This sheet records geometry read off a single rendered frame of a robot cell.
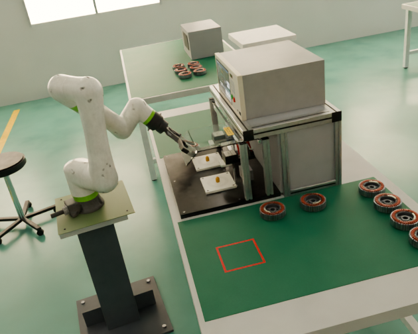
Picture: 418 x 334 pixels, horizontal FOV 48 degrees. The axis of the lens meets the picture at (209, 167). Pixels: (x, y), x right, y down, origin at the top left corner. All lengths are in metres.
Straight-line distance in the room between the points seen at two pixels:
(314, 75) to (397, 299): 0.98
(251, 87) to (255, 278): 0.80
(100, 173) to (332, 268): 1.05
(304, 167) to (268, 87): 0.40
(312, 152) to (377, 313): 0.80
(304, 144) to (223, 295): 0.78
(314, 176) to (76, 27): 5.09
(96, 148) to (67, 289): 1.30
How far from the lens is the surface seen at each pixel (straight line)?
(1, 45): 6.96
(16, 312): 3.16
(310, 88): 2.14
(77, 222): 2.30
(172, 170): 2.49
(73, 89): 2.05
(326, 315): 1.62
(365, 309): 1.65
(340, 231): 1.96
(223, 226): 2.03
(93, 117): 2.05
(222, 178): 2.31
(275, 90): 2.08
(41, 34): 6.85
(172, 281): 2.96
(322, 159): 2.18
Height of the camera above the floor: 1.92
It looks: 28 degrees down
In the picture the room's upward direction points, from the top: 9 degrees counter-clockwise
